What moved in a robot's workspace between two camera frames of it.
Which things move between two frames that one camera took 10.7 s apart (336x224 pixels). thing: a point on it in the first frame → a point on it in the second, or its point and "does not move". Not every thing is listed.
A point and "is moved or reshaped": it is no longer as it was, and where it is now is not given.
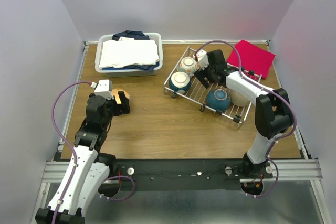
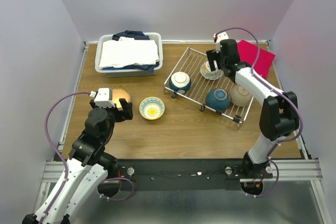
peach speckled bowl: [115, 92] does not move
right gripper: [201, 74] → [212, 55]
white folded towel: [126, 51] does not move
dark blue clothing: [137, 35] does not move
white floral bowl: [188, 64] is moved or reshaped
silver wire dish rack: [187, 84] does not move
